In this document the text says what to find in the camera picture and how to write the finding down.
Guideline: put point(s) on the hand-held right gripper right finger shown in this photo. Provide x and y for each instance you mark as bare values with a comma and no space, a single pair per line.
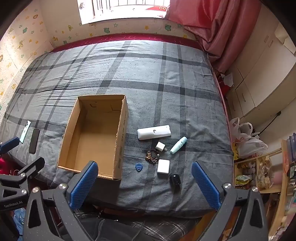
205,187

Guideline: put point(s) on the clear snack bag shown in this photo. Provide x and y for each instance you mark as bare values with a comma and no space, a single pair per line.
265,171

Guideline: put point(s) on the pink curtain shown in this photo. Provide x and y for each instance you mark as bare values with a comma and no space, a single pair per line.
219,30

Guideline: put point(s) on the white wardrobe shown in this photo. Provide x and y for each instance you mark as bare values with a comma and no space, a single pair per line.
261,69

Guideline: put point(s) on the wooden shelf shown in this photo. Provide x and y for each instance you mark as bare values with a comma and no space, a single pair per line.
277,197

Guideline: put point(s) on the white crumpled paper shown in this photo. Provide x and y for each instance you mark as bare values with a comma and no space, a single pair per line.
227,80

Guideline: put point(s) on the green snack packet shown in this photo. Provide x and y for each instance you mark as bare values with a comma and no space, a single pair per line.
242,180

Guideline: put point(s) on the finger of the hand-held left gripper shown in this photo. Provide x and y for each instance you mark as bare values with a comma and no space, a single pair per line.
32,166
9,144

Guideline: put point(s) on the blue round tag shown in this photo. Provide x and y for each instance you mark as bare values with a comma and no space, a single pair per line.
138,166

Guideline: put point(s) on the person's dark pants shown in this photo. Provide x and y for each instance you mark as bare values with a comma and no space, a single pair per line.
108,229

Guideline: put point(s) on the red tufted cushion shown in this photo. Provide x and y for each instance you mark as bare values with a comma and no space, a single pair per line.
5,164

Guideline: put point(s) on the window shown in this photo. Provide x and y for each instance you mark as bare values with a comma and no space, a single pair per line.
124,10

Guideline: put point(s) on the white smartphone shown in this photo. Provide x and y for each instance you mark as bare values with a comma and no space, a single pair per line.
25,131

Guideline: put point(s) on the white remote control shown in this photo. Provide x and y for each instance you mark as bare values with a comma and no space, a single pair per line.
152,133

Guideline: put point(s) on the red printed plastic bag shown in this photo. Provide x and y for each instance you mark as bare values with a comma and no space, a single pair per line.
234,136

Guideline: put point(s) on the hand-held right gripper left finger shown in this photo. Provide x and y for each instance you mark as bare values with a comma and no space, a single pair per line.
85,183

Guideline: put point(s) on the blue cloth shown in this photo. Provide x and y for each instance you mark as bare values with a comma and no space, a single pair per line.
19,220

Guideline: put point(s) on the teal cosmetic bottle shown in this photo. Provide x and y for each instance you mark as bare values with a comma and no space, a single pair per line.
177,147

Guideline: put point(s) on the white plastic bag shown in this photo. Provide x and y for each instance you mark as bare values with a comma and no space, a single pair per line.
252,146

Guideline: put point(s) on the small black round jar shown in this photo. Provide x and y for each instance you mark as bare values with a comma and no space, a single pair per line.
174,181

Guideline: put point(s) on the large white charger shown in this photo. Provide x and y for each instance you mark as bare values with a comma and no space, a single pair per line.
163,166

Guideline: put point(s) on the small white charger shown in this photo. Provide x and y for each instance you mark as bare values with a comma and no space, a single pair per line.
159,146

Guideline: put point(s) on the grey plaid bed sheet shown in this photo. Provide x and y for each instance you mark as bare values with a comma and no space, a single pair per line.
143,76

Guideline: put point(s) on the brown cardboard box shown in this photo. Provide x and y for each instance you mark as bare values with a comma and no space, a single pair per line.
92,139

